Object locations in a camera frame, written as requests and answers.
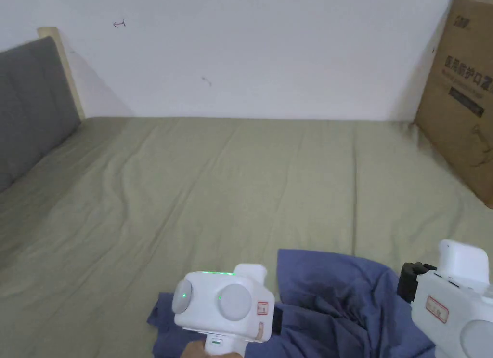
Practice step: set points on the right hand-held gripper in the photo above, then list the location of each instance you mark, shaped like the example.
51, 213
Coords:
454, 308

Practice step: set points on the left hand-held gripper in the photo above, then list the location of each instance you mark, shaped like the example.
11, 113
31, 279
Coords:
215, 300

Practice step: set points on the dark blue shirt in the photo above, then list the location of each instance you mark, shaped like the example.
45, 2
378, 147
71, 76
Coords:
327, 308

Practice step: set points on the person's left hand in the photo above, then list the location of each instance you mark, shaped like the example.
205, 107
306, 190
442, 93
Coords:
194, 350

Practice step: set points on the bed with pale green sheet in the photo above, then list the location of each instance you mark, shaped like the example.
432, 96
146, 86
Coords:
215, 180

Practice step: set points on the brown cardboard carton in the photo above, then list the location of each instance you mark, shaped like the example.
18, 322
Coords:
458, 103

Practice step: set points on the grey padded headboard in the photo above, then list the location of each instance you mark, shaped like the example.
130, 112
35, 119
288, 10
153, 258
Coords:
31, 107

